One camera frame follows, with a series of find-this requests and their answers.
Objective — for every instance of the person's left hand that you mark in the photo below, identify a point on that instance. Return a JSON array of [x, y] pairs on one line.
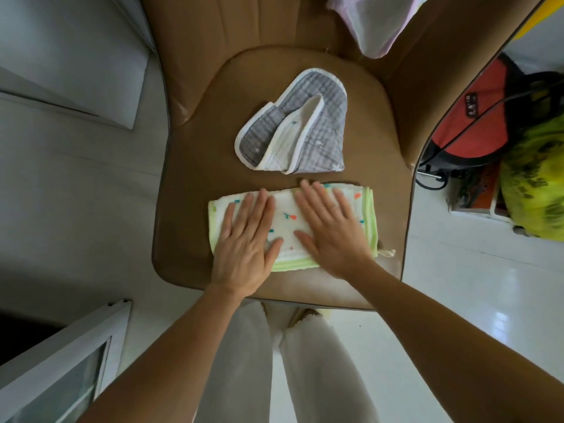
[[242, 259]]

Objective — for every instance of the person's right hand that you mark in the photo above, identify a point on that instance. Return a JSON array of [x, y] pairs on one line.
[[339, 237]]

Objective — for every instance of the green-edged white cloth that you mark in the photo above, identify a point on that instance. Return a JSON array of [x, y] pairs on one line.
[[285, 215]]

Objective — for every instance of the pink-edged white cloth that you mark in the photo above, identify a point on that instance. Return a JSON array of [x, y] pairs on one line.
[[379, 21]]

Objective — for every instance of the person's right forearm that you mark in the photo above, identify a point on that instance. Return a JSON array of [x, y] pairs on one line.
[[462, 348]]

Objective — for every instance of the person's left forearm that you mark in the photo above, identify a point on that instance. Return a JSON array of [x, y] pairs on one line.
[[167, 370]]

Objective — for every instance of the brown leather chair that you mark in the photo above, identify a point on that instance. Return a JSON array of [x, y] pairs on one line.
[[198, 149]]

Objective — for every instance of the white plastic crate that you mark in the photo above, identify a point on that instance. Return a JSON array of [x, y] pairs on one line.
[[473, 213]]

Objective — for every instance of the yellow-green plastic bag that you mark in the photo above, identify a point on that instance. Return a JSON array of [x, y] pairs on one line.
[[537, 185]]

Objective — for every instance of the white framed glass door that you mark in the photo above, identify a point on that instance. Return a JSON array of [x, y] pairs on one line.
[[57, 356]]

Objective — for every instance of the white cabinet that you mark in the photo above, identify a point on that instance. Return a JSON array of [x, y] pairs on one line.
[[66, 48]]

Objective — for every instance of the yellow cloth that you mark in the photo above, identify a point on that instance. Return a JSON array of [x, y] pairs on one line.
[[546, 13]]

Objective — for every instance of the white door frame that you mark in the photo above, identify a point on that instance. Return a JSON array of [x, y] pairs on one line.
[[132, 17]]

